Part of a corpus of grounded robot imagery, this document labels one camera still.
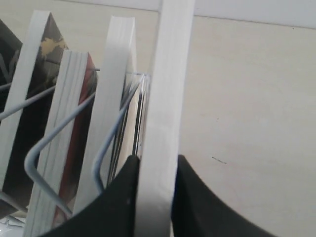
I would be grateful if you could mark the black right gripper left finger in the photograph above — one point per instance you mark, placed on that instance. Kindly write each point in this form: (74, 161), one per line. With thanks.
(111, 214)

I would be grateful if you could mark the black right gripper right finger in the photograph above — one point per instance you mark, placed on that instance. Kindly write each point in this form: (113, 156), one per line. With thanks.
(198, 212)

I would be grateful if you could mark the blue moon cover book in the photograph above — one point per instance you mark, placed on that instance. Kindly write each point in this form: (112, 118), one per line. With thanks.
(158, 164)

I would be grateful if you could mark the red teal spine book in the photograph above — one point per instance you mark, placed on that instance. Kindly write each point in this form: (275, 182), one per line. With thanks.
(75, 83)

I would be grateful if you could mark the grey white spine book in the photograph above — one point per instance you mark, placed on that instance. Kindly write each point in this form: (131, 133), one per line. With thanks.
(114, 83)

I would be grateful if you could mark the dark brown spine book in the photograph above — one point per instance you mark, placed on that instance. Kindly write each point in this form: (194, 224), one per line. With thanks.
(28, 102)

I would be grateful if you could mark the black book with barcode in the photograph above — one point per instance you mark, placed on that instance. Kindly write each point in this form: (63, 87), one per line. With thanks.
(10, 46)

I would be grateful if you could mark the white wire book rack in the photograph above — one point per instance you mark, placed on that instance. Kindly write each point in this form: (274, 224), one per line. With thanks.
(29, 163)

